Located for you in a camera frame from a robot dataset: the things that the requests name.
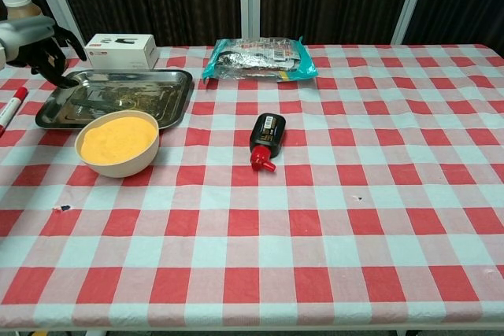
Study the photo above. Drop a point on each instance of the white cardboard product box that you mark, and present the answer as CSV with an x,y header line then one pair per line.
x,y
118,54

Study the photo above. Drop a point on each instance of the black bottle red cap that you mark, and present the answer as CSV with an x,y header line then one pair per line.
x,y
268,131

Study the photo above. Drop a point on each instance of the teal silver snack bag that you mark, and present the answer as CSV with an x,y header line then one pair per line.
x,y
256,60

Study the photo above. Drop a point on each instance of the red white checkered tablecloth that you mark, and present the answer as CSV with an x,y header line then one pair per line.
x,y
354,194

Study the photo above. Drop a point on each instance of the red white marker pen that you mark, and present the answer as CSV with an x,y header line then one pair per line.
x,y
12,109

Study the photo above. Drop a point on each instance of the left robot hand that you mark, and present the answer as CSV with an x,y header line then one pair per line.
x,y
27,35

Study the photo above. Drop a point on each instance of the brown juice bottle white cap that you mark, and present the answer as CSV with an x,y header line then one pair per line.
x,y
17,3

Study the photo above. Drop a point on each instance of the clear plastic spoon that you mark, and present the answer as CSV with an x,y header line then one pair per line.
x,y
102,104

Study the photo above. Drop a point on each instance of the white round bowl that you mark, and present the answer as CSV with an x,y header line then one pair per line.
x,y
118,167

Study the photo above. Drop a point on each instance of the metal tray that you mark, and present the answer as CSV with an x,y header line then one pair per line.
x,y
157,92

